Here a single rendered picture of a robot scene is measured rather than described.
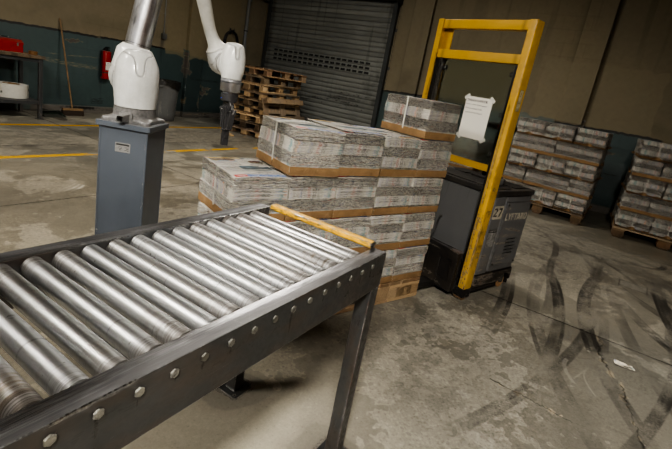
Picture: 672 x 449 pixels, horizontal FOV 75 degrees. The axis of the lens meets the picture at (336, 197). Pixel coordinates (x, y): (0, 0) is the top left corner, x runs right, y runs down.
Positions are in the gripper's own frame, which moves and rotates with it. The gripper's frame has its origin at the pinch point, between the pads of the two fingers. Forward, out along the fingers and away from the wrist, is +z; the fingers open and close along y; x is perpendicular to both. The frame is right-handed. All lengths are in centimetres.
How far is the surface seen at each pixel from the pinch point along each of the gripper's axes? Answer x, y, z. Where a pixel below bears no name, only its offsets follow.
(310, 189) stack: -40.2, -17.2, 19.9
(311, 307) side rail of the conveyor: 23, -111, 21
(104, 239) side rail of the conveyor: 62, -71, 16
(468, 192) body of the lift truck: -183, -12, 25
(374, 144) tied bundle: -76, -18, -5
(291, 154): -25.1, -18.6, 2.4
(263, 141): -26.7, 11.4, 2.7
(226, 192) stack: 1.9, -12.5, 22.4
